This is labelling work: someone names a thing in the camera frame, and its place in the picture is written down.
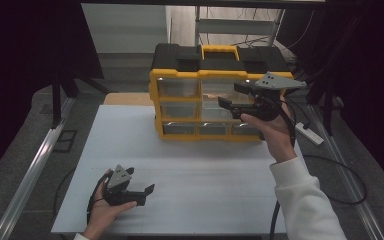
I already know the white power strip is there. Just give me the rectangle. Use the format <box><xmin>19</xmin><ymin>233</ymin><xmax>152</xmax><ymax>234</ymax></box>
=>
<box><xmin>294</xmin><ymin>121</ymin><xmax>325</xmax><ymax>146</ymax></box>

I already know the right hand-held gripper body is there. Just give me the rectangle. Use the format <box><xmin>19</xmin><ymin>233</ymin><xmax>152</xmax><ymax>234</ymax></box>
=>
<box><xmin>232</xmin><ymin>71</ymin><xmax>308</xmax><ymax>123</ymax></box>

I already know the clear plastic drawer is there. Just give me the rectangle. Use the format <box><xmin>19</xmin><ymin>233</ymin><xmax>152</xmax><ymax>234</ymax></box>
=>
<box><xmin>199</xmin><ymin>78</ymin><xmax>248</xmax><ymax>116</ymax></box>

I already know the black looped floor cable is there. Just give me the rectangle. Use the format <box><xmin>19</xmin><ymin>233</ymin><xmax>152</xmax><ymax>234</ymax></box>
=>
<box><xmin>302</xmin><ymin>154</ymin><xmax>368</xmax><ymax>205</ymax></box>

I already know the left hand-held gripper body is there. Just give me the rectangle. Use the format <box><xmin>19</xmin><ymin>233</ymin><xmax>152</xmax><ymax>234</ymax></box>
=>
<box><xmin>103</xmin><ymin>164</ymin><xmax>147</xmax><ymax>207</ymax></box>

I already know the black metal stand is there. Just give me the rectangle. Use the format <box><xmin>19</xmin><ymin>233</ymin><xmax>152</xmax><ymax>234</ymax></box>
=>
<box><xmin>284</xmin><ymin>19</ymin><xmax>358</xmax><ymax>137</ymax></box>
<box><xmin>50</xmin><ymin>64</ymin><xmax>112</xmax><ymax>130</ymax></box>

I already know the dark curtain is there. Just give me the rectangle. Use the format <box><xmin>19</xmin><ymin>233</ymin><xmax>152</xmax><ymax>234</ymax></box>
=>
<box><xmin>0</xmin><ymin>0</ymin><xmax>105</xmax><ymax>188</ymax></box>
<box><xmin>275</xmin><ymin>0</ymin><xmax>384</xmax><ymax>198</ymax></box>

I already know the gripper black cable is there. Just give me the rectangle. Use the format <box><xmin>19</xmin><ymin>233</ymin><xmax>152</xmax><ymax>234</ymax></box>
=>
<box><xmin>86</xmin><ymin>170</ymin><xmax>112</xmax><ymax>225</ymax></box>
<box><xmin>268</xmin><ymin>96</ymin><xmax>298</xmax><ymax>240</ymax></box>

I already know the yellow black drawer organizer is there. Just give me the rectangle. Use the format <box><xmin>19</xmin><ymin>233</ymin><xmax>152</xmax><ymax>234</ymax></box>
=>
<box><xmin>148</xmin><ymin>43</ymin><xmax>295</xmax><ymax>143</ymax></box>

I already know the person's right hand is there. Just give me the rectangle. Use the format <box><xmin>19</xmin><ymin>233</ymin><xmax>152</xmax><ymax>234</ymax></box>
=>
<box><xmin>240</xmin><ymin>105</ymin><xmax>298</xmax><ymax>165</ymax></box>

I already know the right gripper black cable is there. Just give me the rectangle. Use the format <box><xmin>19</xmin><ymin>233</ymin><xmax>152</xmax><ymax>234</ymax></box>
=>
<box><xmin>268</xmin><ymin>96</ymin><xmax>298</xmax><ymax>240</ymax></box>

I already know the black power strip cable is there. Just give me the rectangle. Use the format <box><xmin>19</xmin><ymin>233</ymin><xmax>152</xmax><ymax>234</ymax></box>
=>
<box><xmin>293</xmin><ymin>99</ymin><xmax>312</xmax><ymax>130</ymax></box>

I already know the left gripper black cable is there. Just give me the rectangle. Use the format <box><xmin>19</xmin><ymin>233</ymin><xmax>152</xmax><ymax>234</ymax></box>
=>
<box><xmin>86</xmin><ymin>170</ymin><xmax>112</xmax><ymax>225</ymax></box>

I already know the metal rail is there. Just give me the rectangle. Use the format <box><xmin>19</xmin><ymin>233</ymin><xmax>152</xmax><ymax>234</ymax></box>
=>
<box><xmin>0</xmin><ymin>97</ymin><xmax>75</xmax><ymax>240</ymax></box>
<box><xmin>309</xmin><ymin>104</ymin><xmax>384</xmax><ymax>240</ymax></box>

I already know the wooden board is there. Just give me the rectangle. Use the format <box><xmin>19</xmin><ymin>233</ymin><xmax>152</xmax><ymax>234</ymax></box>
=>
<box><xmin>103</xmin><ymin>92</ymin><xmax>155</xmax><ymax>107</ymax></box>

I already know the person's left hand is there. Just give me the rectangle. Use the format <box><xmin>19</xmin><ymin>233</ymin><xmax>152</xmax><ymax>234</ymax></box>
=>
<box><xmin>82</xmin><ymin>168</ymin><xmax>138</xmax><ymax>240</ymax></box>

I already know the metal shelf rack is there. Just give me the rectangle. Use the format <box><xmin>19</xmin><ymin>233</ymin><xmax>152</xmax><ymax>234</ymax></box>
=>
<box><xmin>194</xmin><ymin>5</ymin><xmax>286</xmax><ymax>47</ymax></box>

